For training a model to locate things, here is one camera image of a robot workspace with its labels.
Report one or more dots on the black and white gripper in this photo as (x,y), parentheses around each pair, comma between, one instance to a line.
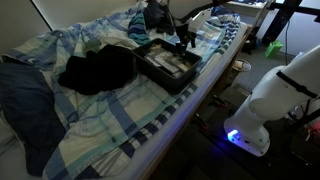
(186,30)

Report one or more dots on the Zelda game case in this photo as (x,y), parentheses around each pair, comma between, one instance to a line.
(181,63)

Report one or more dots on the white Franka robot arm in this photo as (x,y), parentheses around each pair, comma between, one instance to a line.
(283,90)

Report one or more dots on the small pale book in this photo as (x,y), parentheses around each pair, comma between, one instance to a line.
(151,60)

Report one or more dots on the black plastic box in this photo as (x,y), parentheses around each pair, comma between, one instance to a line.
(160,75)

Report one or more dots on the teal striped cloth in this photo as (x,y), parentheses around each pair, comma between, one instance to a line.
(137,28)

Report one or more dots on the white desk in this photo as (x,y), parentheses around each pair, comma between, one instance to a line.
(246,6)

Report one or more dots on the white crumpled cloth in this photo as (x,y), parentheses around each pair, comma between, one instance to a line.
(116,40)

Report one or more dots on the green bag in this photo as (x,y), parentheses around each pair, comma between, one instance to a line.
(273,48)

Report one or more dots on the black garment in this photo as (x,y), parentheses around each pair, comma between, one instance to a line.
(100,68)

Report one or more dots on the pale green cloth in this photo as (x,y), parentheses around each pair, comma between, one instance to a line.
(91,45)

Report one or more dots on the black stand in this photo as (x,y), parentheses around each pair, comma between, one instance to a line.
(281,18)

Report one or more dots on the blue plaid duvet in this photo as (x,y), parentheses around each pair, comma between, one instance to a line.
(110,110)

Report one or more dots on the dark blue garment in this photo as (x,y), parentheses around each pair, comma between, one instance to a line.
(26,110)

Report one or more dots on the wooden bed frame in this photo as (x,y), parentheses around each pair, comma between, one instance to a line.
(213,86)

